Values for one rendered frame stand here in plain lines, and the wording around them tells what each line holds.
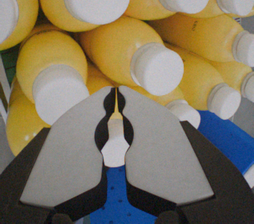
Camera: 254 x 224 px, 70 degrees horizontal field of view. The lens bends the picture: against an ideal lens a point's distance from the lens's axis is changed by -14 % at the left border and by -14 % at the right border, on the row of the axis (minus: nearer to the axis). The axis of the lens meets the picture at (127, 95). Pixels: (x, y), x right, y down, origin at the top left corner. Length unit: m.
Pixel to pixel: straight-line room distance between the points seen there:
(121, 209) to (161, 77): 0.24
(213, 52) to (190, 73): 0.04
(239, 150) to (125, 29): 0.72
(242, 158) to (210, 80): 0.59
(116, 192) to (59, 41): 0.27
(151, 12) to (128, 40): 0.03
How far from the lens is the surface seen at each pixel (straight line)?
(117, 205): 0.36
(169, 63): 0.17
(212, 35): 0.27
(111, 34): 0.20
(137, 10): 0.20
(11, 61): 0.35
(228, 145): 0.86
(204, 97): 0.26
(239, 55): 0.26
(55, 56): 0.17
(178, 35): 0.31
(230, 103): 0.26
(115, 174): 0.40
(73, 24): 0.17
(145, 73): 0.16
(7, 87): 0.36
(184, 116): 0.20
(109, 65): 0.19
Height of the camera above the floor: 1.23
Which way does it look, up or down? 53 degrees down
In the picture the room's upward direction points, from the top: 136 degrees clockwise
